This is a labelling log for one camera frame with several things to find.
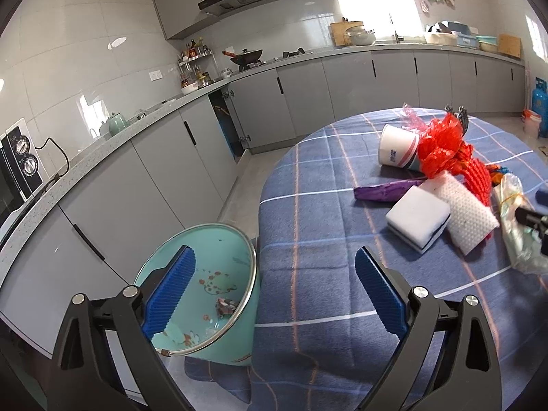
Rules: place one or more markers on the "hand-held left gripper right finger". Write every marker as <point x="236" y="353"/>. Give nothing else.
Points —
<point x="381" y="291"/>

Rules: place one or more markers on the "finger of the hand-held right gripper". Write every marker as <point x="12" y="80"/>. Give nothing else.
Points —
<point x="542" y="197"/>
<point x="531" y="220"/>

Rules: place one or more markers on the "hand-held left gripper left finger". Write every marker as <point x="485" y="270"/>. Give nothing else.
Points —
<point x="171" y="291"/>

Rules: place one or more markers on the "clear plastic bag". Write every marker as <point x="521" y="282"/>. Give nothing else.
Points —
<point x="524" y="250"/>

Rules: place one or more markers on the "orange blue wrapper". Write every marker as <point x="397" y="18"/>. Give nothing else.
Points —
<point x="500" y="175"/>

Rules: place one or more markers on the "teal metal trash bin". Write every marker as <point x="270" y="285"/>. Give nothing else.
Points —
<point x="214" y="265"/>

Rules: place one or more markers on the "dark steel wool scrubber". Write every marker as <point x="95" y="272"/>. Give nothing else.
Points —
<point x="462" y="117"/>

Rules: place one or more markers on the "white striped paper cup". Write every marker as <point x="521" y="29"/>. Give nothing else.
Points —
<point x="396" y="143"/>

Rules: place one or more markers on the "crumpled scrap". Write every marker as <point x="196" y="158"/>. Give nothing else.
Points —
<point x="226" y="306"/>

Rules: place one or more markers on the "white foam net sleeve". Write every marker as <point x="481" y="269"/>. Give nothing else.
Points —
<point x="466" y="218"/>

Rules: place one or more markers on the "red mesh net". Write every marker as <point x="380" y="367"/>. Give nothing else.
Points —
<point x="477" y="171"/>

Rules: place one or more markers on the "white plastic bucket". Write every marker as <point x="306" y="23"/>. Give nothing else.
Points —
<point x="531" y="124"/>

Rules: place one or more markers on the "white sponge block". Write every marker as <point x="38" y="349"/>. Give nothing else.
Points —
<point x="417" y="214"/>

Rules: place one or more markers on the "blue gas cylinder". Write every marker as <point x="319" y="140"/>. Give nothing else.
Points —
<point x="540" y="107"/>

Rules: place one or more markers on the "purple wrapper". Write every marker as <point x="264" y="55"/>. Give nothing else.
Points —
<point x="381" y="192"/>

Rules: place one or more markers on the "blue plaid tablecloth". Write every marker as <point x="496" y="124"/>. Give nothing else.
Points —
<point x="321" y="205"/>

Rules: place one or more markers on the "red plastic bag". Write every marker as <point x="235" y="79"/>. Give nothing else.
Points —
<point x="441" y="150"/>

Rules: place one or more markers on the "grey kitchen counter cabinets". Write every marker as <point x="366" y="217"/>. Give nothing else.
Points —
<point x="162" y="162"/>

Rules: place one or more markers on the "small wooden board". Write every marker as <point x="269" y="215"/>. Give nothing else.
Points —
<point x="510" y="46"/>

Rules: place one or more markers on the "teal plastic basin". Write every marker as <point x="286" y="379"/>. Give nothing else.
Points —
<point x="487" y="43"/>

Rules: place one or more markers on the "blue plastic basket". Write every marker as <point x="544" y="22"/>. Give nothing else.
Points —
<point x="467" y="42"/>

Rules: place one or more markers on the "green kettle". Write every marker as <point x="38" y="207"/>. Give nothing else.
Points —
<point x="117" y="125"/>

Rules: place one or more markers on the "white basin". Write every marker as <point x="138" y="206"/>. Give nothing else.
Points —
<point x="441" y="38"/>

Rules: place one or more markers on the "white microwave oven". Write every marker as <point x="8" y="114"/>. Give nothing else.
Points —
<point x="17" y="167"/>

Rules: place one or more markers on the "white bowl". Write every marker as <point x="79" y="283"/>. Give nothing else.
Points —
<point x="189" y="88"/>

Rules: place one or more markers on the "sink faucet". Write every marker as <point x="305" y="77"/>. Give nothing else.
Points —
<point x="394" y="30"/>

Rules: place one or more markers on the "glass jar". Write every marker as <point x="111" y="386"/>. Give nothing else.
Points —
<point x="225" y="72"/>

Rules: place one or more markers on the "metal spice rack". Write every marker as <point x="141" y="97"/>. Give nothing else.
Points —
<point x="195" y="64"/>

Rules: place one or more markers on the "glass mixing bowl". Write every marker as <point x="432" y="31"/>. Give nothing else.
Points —
<point x="361" y="36"/>

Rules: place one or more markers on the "black wok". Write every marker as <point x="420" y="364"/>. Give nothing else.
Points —
<point x="247" y="55"/>

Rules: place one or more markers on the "gas stove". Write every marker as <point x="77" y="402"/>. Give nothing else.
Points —
<point x="282" y="56"/>

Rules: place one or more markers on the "wooden cutting board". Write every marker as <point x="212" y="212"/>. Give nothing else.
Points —
<point x="338" y="34"/>

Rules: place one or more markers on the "white wall socket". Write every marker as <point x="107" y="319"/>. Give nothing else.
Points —
<point x="156" y="75"/>

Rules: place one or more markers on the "grey wall cabinets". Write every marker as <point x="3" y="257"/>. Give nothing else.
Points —
<point x="180" y="4"/>

